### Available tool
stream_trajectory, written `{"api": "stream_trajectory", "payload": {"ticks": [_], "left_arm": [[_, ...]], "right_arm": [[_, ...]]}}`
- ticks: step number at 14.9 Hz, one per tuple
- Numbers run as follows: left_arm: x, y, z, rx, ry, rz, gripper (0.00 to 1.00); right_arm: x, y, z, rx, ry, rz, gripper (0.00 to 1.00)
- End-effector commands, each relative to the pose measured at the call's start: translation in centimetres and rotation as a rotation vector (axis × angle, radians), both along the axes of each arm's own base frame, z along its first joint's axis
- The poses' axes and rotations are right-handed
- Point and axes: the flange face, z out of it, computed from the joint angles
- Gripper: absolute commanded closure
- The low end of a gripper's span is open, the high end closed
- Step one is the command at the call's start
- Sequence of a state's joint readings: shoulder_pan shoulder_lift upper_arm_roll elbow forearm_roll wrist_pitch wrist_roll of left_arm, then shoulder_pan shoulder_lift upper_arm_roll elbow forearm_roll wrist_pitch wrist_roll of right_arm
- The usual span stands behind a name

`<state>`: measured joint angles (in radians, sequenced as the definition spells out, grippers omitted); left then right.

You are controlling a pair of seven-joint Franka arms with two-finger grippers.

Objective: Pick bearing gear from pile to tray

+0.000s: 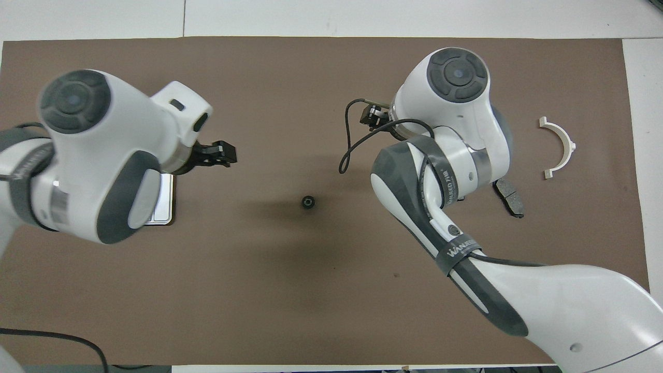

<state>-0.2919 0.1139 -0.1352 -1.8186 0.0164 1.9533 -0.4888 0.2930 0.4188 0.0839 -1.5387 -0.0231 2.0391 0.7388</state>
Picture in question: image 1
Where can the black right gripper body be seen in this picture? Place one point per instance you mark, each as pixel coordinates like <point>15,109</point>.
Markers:
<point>379,116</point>

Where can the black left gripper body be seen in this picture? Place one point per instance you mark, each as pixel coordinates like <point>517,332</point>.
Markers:
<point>199,155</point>

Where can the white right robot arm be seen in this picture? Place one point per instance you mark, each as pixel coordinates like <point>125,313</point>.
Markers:
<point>544,300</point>

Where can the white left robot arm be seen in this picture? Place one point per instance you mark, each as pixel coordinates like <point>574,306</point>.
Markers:
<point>103,150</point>

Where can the silver metal tray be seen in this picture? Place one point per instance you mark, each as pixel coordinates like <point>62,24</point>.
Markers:
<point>164,202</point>

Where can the dark grey curved brake pad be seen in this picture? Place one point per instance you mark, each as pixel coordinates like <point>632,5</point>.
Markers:
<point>510,199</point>

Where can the brown table mat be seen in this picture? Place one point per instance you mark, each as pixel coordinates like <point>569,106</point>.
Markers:
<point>311,290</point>

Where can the white curved plastic bracket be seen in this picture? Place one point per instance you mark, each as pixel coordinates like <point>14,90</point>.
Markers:
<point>567,147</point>

